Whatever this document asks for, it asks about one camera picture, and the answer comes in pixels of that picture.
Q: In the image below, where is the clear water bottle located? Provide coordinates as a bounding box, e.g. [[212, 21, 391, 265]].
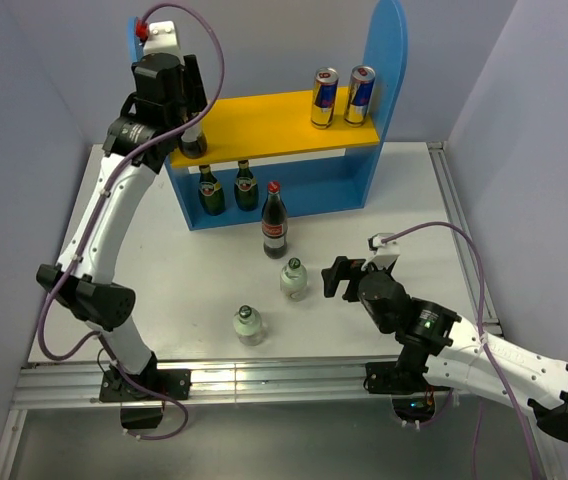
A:
[[233, 305, 266, 346], [280, 257, 308, 301]]

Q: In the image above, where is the cola bottle front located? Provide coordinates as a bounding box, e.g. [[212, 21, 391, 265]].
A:
[[179, 124, 208, 159]]

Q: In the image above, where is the tall cola bottle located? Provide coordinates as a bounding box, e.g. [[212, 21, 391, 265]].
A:
[[261, 181, 288, 259]]

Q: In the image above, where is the clear water bottle front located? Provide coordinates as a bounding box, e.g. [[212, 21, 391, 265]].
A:
[[233, 305, 266, 346]]

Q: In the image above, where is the silver energy can front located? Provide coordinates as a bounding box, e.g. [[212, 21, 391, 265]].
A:
[[311, 67, 339, 129]]

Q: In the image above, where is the silver energy can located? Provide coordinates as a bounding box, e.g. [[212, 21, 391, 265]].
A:
[[311, 67, 339, 129], [344, 65, 376, 126]]

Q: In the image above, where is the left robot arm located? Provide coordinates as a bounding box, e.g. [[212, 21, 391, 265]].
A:
[[36, 53, 187, 399]]

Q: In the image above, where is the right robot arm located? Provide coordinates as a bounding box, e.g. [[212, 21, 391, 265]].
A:
[[321, 256, 568, 443]]

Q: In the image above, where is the blue and yellow wooden shelf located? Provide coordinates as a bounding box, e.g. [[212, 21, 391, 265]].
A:
[[129, 0, 411, 233]]

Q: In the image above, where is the left green glass bottle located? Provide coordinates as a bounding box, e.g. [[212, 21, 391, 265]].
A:
[[198, 165, 226, 216]]

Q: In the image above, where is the green glass bottle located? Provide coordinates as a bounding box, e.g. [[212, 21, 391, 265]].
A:
[[198, 165, 226, 216], [234, 160, 259, 211]]

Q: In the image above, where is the right green glass bottle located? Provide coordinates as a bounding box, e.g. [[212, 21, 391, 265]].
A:
[[234, 160, 259, 211]]

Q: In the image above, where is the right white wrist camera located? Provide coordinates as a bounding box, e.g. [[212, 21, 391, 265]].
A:
[[362, 233, 400, 271]]

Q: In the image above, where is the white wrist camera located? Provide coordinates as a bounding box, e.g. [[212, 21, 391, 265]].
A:
[[362, 233, 400, 271], [133, 19, 183, 60]]

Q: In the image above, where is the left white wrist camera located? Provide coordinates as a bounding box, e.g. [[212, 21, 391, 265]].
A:
[[133, 19, 183, 60]]

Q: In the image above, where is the aluminium front rail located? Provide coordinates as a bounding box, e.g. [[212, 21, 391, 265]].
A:
[[11, 354, 470, 409]]

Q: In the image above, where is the aluminium rail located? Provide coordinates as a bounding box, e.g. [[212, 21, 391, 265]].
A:
[[11, 354, 470, 409], [427, 142, 504, 337]]

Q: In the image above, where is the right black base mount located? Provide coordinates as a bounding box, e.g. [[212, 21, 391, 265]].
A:
[[363, 361, 436, 422]]

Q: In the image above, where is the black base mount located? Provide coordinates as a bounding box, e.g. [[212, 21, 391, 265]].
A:
[[363, 361, 436, 422], [98, 367, 191, 439]]

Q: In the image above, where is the aluminium right side rail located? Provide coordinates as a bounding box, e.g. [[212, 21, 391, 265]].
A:
[[427, 142, 504, 337]]

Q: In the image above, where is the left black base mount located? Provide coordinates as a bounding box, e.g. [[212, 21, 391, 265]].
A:
[[98, 367, 191, 439]]

